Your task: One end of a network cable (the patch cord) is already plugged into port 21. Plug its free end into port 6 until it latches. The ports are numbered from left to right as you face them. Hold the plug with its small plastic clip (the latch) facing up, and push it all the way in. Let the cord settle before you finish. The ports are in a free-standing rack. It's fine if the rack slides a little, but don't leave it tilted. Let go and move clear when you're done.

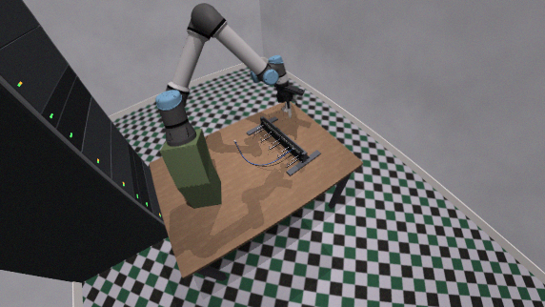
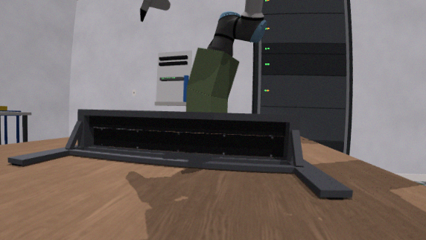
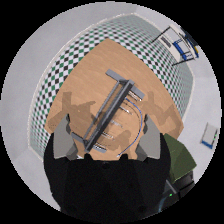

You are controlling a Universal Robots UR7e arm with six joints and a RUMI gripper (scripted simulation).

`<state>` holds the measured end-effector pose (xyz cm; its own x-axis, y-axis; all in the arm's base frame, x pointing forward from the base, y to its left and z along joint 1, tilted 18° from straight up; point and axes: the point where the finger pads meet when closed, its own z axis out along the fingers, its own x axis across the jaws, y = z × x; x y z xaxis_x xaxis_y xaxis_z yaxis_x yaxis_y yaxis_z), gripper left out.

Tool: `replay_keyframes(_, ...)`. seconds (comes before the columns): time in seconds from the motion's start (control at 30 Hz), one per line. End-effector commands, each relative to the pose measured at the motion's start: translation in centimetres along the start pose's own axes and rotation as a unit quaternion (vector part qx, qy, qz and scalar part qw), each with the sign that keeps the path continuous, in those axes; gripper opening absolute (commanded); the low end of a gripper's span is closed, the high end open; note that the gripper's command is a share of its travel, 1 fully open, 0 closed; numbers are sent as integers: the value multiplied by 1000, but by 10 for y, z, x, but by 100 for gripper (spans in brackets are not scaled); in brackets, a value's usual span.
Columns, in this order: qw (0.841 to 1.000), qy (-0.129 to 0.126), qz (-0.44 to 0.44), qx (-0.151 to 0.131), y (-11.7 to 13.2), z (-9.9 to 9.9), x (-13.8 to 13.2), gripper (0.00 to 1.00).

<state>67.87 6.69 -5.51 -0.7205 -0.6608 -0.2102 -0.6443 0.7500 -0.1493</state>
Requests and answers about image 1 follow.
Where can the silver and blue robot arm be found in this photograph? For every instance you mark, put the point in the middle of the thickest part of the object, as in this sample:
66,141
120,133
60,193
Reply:
170,103

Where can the black network patch panel rack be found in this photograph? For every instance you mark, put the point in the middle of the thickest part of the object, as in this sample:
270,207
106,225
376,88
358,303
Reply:
286,142

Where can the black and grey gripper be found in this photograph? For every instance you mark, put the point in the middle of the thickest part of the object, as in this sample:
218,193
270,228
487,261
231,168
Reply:
285,97

